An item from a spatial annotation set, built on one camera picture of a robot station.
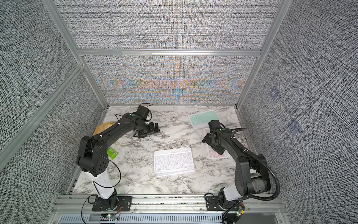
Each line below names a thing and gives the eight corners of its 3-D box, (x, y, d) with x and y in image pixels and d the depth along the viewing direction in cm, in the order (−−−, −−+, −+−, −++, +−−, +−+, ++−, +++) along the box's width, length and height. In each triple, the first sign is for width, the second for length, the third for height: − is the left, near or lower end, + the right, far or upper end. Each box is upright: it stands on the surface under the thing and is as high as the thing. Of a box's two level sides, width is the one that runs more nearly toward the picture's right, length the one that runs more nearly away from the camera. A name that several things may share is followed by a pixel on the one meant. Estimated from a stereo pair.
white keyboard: (154, 173, 86) (153, 171, 83) (154, 152, 95) (154, 150, 92) (194, 169, 87) (194, 167, 85) (190, 148, 96) (191, 146, 94)
